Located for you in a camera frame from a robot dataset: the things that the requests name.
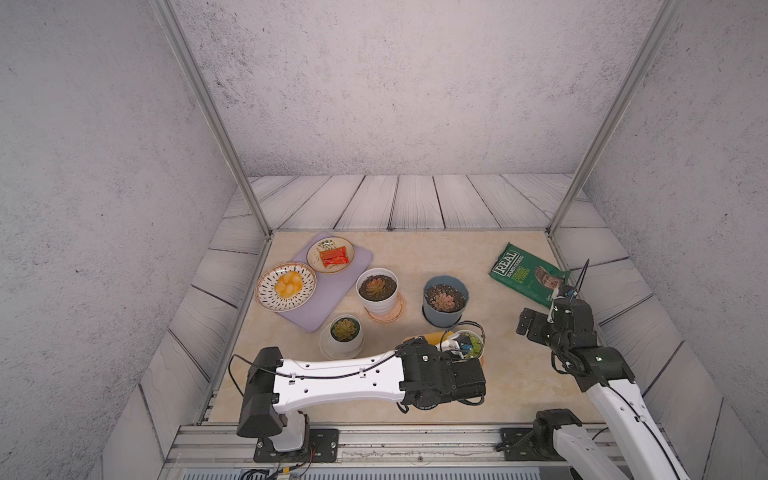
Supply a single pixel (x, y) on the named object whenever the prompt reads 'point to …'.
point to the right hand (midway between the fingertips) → (541, 318)
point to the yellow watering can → (436, 338)
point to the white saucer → (332, 354)
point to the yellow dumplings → (289, 285)
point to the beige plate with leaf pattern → (330, 254)
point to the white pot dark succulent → (378, 290)
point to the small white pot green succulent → (477, 344)
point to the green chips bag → (525, 274)
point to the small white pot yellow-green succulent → (345, 333)
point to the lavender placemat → (332, 293)
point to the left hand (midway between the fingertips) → (419, 356)
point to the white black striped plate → (270, 300)
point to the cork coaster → (397, 311)
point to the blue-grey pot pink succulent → (444, 300)
